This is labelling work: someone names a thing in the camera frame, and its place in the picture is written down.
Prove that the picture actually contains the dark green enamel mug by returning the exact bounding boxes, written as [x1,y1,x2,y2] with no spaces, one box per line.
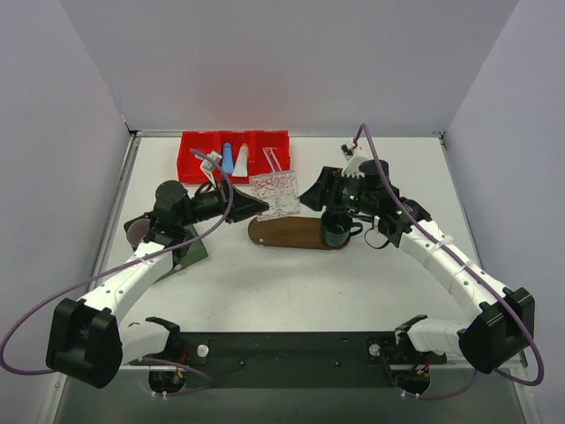
[320,211,363,248]

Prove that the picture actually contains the clear plastic bag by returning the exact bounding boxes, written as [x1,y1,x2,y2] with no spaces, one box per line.
[249,170,301,222]

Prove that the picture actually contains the translucent purple cup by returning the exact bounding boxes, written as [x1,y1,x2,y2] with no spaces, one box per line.
[126,218,150,248]

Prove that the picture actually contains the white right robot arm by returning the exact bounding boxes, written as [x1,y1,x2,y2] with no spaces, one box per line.
[299,160,535,374]

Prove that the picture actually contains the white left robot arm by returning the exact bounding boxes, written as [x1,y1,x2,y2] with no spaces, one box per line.
[46,180,269,389]

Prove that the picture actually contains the white toothpaste tube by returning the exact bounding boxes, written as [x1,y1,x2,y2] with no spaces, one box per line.
[232,143,249,178]

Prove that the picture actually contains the blue toothpaste tube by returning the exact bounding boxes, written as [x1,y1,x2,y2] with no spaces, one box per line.
[222,142,234,174]

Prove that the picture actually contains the oval wooden tray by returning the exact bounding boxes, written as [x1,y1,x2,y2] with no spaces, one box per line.
[247,216,350,251]

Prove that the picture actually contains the toothbrush in clear wrapper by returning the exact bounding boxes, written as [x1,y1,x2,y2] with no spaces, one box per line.
[262,147,287,173]

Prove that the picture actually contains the red plastic divided bin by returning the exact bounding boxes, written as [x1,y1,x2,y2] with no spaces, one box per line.
[177,130,291,185]

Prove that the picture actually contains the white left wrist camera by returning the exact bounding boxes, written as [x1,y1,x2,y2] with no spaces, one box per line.
[200,151,222,187]

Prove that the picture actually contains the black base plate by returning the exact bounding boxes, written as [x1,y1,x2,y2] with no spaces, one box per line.
[148,331,447,393]

